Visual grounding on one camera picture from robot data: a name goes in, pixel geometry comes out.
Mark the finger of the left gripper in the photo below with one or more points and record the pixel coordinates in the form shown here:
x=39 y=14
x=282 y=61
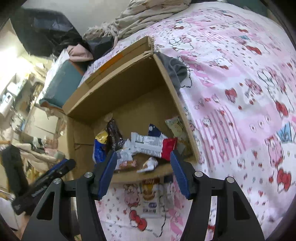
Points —
x=29 y=200

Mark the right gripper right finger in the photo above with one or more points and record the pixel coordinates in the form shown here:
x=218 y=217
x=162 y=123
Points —
x=183 y=172

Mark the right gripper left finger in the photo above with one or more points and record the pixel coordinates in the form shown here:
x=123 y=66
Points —
x=103 y=173

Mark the blue snack bag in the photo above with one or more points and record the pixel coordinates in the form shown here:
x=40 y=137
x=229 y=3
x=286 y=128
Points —
x=99 y=147

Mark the twisted dough snack packet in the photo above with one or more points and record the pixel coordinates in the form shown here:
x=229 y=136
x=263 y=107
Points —
x=149 y=165

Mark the red white snack bar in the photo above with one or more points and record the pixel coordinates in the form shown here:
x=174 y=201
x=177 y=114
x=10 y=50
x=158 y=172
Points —
x=154 y=146

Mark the clear white snack packet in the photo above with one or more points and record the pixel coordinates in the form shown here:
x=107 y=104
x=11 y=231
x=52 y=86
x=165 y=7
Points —
x=125 y=155

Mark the dark chocolate snack packet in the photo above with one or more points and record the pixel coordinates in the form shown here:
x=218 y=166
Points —
x=115 y=139

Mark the milk drink sachet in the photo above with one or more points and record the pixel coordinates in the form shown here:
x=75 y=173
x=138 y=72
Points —
x=150 y=200

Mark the yellow cartoon snack packet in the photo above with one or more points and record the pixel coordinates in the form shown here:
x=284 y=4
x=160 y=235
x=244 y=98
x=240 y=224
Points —
x=178 y=130

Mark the cardboard box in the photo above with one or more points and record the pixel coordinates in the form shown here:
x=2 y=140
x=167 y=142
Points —
x=135 y=89

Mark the pink cartoon print bedsheet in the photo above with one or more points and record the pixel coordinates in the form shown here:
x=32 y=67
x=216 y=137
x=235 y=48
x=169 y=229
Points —
x=239 y=99

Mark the dark grey cloth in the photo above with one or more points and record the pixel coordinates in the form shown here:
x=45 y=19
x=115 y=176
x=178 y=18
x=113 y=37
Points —
x=176 y=70

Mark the teal storage box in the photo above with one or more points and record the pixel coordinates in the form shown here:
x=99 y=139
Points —
x=62 y=80

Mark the pink cloth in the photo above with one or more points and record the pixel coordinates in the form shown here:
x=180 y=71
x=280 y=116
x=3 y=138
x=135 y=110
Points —
x=78 y=53

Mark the black plastic bag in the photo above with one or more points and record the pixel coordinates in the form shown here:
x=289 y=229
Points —
x=46 y=33

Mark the beige floral blanket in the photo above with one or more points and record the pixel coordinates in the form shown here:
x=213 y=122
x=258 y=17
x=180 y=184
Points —
x=138 y=15

